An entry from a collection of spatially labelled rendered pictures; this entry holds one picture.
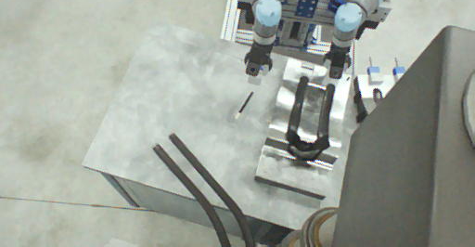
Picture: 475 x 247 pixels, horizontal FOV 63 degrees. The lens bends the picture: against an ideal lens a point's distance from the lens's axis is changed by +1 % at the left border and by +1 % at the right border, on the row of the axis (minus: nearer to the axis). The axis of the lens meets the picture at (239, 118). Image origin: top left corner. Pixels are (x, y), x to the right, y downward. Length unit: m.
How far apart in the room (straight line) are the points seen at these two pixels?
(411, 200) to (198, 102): 1.36
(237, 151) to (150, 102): 0.40
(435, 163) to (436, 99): 0.04
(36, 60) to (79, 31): 0.33
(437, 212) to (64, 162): 2.33
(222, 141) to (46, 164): 1.28
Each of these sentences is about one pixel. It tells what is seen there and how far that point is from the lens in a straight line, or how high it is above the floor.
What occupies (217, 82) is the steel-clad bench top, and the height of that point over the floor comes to 0.80.
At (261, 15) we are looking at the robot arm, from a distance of 1.19.
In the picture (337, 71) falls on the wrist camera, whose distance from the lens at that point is 1.40.
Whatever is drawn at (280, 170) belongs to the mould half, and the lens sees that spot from 1.42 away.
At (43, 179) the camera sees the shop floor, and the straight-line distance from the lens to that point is 2.49.
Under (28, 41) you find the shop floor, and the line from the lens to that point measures 2.96.
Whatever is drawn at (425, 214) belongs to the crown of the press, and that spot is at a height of 2.00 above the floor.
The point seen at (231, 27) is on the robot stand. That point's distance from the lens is 2.49.
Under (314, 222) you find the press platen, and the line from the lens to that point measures 0.69.
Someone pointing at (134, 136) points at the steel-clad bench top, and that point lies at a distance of 1.54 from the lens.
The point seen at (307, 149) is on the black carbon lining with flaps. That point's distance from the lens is 1.44.
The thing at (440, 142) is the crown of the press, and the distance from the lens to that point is 0.25.
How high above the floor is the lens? 2.20
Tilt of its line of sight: 65 degrees down
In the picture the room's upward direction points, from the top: 8 degrees clockwise
